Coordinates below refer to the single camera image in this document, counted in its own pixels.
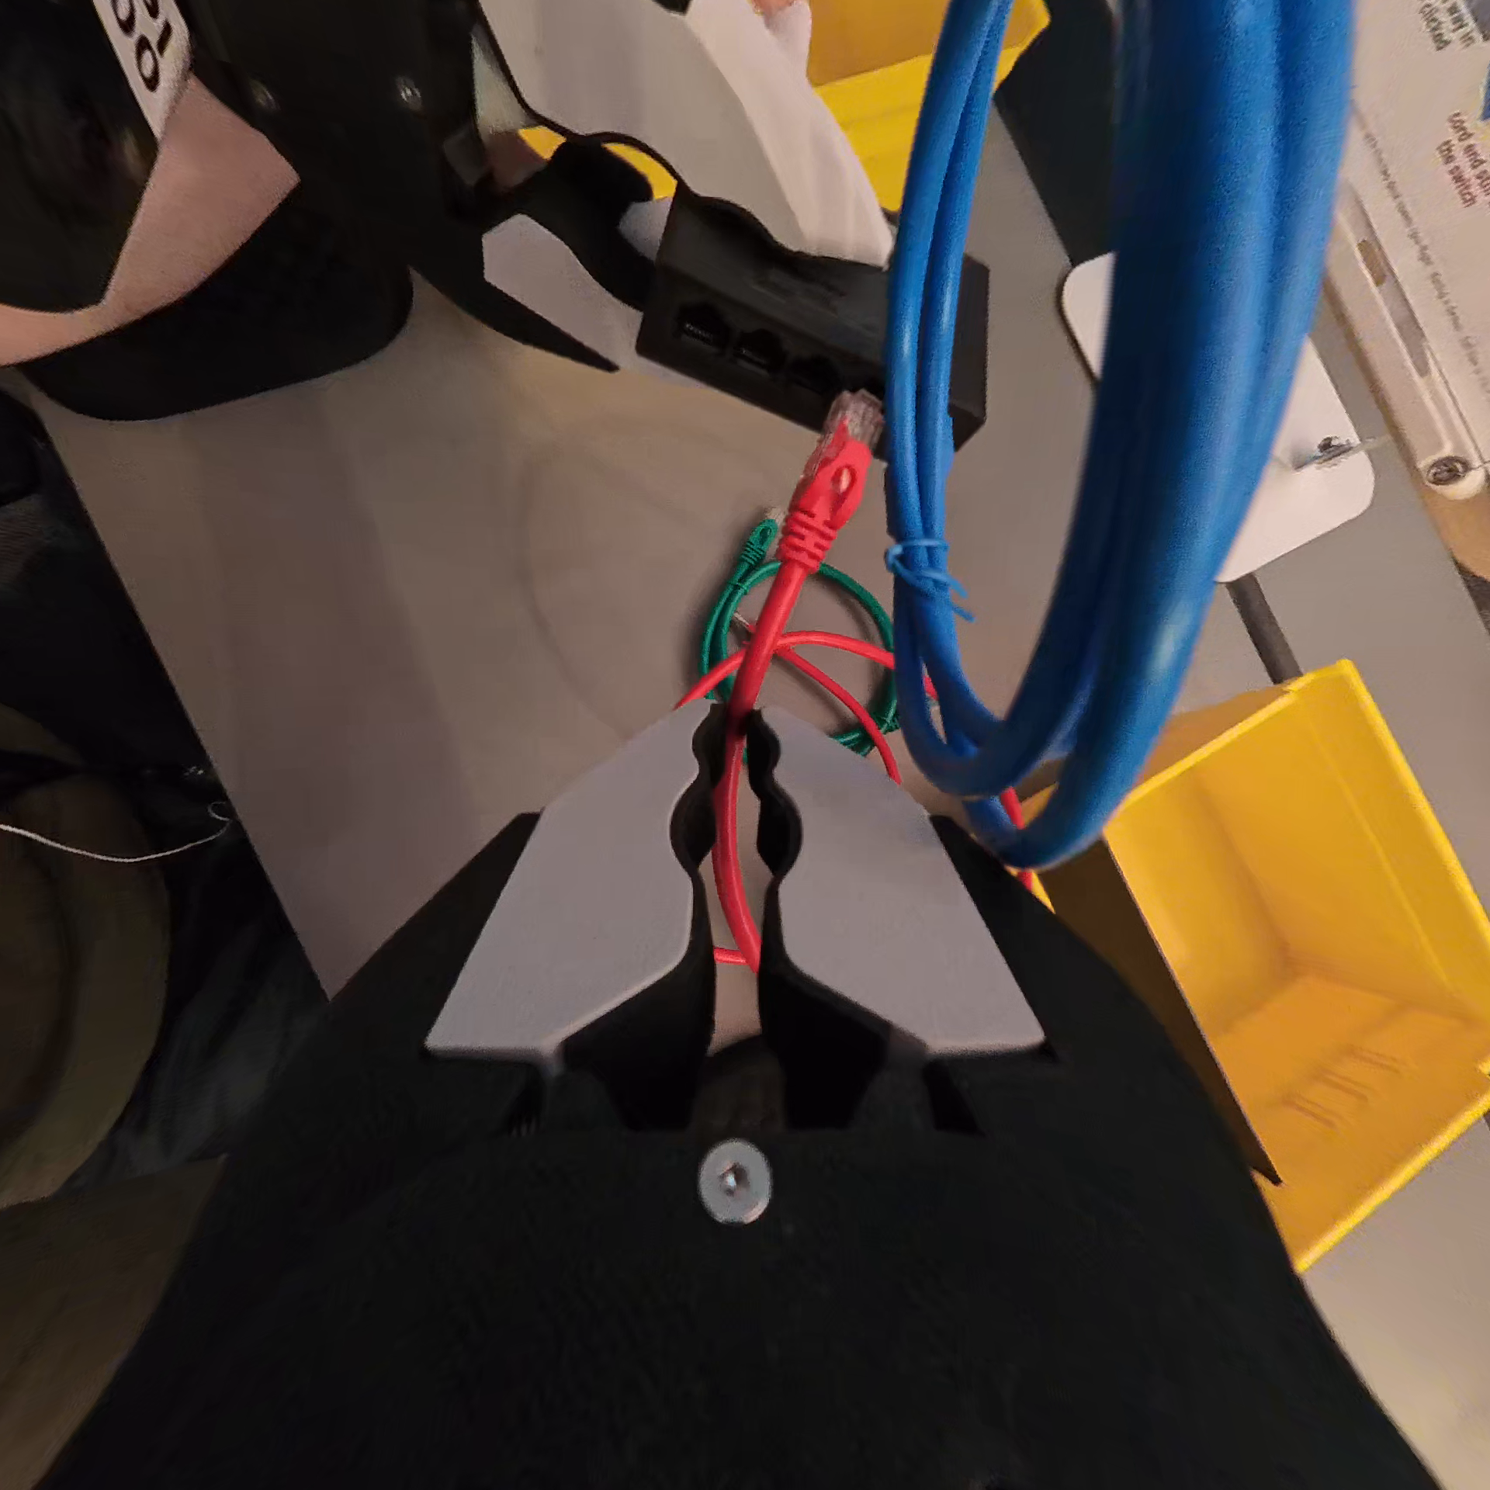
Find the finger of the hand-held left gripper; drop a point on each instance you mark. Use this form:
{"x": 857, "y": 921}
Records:
{"x": 559, "y": 280}
{"x": 721, "y": 128}

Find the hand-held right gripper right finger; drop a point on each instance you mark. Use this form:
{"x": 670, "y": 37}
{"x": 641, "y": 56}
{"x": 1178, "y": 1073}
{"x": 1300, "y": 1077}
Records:
{"x": 908, "y": 931}

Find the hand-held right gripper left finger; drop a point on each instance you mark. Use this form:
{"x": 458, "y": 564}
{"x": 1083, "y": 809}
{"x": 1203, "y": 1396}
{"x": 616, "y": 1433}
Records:
{"x": 569, "y": 919}

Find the black ethernet switch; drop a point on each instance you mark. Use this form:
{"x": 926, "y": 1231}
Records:
{"x": 791, "y": 303}

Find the person's left hand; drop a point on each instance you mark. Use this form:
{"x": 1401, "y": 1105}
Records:
{"x": 209, "y": 197}

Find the yellow plastic bin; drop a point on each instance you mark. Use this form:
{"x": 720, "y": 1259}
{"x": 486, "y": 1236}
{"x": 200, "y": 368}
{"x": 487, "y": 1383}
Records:
{"x": 867, "y": 117}
{"x": 1338, "y": 931}

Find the person's dark clothing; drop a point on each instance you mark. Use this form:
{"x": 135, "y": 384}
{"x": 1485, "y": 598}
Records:
{"x": 93, "y": 652}

